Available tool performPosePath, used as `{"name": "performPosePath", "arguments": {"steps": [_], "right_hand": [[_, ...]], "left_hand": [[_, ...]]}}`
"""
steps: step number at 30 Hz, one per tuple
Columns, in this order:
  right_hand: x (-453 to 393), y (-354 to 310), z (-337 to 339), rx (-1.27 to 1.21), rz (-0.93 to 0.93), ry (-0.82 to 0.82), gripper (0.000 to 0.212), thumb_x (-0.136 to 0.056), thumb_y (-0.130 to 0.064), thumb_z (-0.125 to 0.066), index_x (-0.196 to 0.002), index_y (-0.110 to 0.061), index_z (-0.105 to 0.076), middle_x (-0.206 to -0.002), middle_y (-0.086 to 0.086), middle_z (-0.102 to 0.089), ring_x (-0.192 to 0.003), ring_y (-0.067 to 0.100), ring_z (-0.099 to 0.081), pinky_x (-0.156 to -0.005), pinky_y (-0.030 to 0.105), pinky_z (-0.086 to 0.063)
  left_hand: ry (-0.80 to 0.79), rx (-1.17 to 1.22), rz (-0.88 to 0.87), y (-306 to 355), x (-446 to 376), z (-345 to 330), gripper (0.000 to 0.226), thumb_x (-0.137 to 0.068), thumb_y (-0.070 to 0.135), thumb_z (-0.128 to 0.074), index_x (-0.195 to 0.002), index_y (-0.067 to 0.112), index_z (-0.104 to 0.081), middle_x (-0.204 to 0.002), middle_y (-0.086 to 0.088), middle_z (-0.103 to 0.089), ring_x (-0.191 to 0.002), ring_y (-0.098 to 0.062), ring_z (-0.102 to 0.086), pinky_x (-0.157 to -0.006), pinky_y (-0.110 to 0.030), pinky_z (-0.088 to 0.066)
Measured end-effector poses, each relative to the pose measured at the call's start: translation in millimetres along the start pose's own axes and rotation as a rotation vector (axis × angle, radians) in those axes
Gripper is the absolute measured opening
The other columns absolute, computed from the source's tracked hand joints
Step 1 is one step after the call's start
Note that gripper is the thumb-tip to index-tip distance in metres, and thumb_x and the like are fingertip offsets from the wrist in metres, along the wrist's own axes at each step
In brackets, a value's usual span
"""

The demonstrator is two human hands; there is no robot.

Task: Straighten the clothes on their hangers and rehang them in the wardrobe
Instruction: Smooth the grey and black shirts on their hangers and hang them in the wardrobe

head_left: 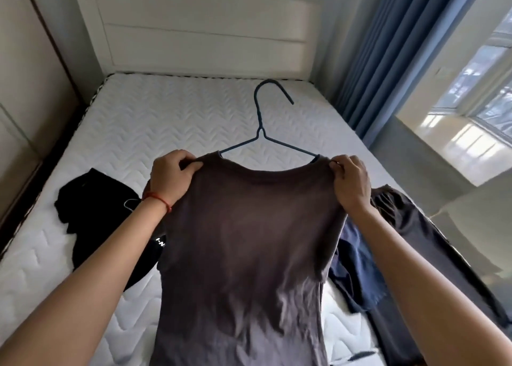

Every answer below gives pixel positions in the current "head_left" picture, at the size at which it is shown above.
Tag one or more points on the person's left forearm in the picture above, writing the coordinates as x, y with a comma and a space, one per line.
80, 289

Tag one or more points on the black Li-Ning t-shirt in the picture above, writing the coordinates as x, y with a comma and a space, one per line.
92, 209

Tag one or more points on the navy printed shorts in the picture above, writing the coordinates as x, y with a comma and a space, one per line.
356, 273

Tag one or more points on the person's right forearm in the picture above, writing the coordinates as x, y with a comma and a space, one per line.
432, 297

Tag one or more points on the person's left hand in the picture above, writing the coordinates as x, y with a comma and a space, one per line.
172, 177

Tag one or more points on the blue curtain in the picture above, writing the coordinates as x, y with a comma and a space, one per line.
392, 37

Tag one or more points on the white wardrobe sliding door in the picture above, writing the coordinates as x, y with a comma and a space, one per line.
24, 57

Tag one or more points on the white framed barred window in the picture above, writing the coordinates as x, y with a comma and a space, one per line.
480, 65

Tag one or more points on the person's right hand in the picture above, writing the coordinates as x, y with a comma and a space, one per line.
354, 185

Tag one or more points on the beige window sill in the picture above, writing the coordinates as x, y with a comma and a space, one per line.
460, 149

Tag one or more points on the black long trousers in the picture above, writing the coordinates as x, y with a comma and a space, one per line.
420, 225

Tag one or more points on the white quilted mattress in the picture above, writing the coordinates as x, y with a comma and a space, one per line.
160, 109

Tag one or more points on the grey t-shirt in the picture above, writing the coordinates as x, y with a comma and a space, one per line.
240, 237

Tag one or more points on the white bed frame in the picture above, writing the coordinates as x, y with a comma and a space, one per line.
200, 25

